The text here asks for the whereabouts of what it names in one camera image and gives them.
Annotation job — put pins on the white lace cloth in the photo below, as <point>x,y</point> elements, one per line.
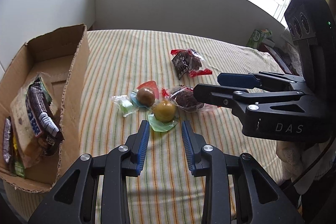
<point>291,56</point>

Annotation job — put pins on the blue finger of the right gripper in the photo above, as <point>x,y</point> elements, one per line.
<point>234,80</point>
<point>220,96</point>

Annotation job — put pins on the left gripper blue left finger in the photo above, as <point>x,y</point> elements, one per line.
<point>73,198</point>

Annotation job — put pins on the brown ball snack red wrapper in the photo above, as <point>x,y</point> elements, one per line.
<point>145,95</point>

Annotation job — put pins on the brown cardboard box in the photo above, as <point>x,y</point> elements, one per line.
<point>62,54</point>

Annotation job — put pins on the small green candy clear wrapper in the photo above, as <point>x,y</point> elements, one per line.
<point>124,104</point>

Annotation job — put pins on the packaged bread slices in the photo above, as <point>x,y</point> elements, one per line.
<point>30,151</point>

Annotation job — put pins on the snickers bar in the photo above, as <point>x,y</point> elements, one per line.
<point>7,141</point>
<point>46,130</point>

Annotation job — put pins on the yellow ball snack green wrapper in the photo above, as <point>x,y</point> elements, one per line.
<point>163,116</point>

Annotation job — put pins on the red dried meat snack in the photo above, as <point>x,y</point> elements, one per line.
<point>189,62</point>

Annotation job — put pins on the clear dried plum snack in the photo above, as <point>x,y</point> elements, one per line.
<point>183,97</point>

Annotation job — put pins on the dark red wooden cabinet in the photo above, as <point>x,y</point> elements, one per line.
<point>276,57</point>

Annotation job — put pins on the gloved right hand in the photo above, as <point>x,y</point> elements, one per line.
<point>295,161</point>

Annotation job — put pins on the yellow candy wrapper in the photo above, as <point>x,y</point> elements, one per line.
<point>15,148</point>

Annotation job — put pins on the striped yellow table cloth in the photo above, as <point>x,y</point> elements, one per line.
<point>121,60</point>

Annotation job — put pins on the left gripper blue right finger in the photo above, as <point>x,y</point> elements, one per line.
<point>258,198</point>

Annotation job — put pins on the green carton box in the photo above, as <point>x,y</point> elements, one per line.
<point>257,37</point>

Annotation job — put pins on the green snack packet in box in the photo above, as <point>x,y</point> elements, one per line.
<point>19,168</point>

